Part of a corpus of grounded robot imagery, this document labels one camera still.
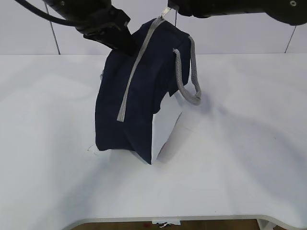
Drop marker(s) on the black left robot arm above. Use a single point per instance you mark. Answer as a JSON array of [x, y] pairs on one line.
[[65, 8]]

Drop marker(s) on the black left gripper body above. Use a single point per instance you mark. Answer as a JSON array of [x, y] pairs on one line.
[[103, 21]]

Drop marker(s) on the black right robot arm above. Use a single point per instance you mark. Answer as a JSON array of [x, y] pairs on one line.
[[292, 12]]

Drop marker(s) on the navy insulated lunch bag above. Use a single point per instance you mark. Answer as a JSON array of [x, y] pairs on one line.
[[140, 97]]

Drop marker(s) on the white tape under table edge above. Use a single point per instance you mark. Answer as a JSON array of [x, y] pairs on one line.
[[165, 221]]

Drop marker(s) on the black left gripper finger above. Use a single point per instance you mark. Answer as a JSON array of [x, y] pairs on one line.
[[120, 40]]

